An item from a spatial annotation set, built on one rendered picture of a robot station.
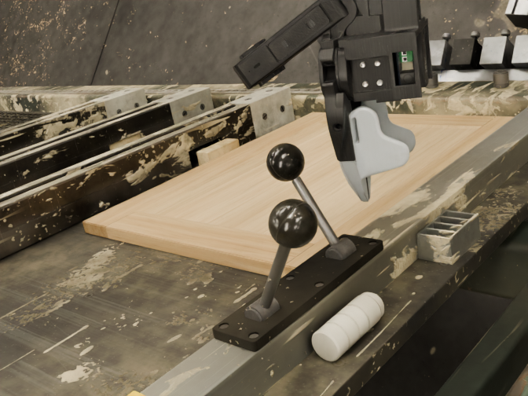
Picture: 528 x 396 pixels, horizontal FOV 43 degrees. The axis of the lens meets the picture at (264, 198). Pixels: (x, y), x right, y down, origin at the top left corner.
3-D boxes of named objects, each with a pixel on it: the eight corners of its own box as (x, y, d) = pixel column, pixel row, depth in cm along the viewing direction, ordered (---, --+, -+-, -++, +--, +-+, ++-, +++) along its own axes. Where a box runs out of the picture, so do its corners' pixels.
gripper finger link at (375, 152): (412, 211, 57) (401, 106, 54) (345, 213, 59) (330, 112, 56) (417, 198, 60) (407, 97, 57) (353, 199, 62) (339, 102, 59)
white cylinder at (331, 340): (341, 366, 57) (389, 320, 62) (336, 336, 56) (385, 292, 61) (313, 357, 59) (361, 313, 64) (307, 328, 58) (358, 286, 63)
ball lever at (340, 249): (370, 248, 66) (298, 131, 66) (349, 265, 63) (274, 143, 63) (345, 260, 68) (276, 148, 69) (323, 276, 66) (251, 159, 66)
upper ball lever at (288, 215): (289, 323, 59) (333, 209, 51) (262, 345, 56) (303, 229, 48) (257, 296, 60) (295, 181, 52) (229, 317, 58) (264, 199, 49)
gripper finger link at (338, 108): (351, 166, 56) (337, 61, 53) (333, 167, 57) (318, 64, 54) (363, 148, 60) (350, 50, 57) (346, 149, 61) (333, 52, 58)
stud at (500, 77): (511, 86, 115) (510, 68, 114) (505, 89, 113) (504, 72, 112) (497, 86, 117) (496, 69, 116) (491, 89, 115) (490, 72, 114)
